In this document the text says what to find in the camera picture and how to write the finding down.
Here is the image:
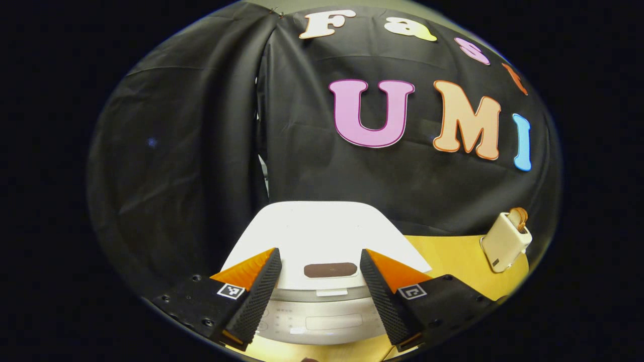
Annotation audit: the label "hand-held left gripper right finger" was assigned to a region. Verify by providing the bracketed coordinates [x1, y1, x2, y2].
[359, 248, 497, 352]

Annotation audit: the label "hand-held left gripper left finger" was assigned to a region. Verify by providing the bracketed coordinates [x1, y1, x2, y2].
[150, 247, 283, 352]

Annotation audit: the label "white rice cooker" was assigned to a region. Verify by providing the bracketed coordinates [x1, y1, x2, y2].
[221, 201, 433, 345]

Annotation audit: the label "white toaster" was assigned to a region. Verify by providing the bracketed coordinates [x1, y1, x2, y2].
[480, 213, 533, 274]

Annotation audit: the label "toasted bread slice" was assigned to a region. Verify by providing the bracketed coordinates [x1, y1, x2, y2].
[508, 208, 529, 232]

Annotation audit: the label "black backdrop cloth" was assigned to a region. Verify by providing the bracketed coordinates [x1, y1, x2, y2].
[86, 0, 561, 302]

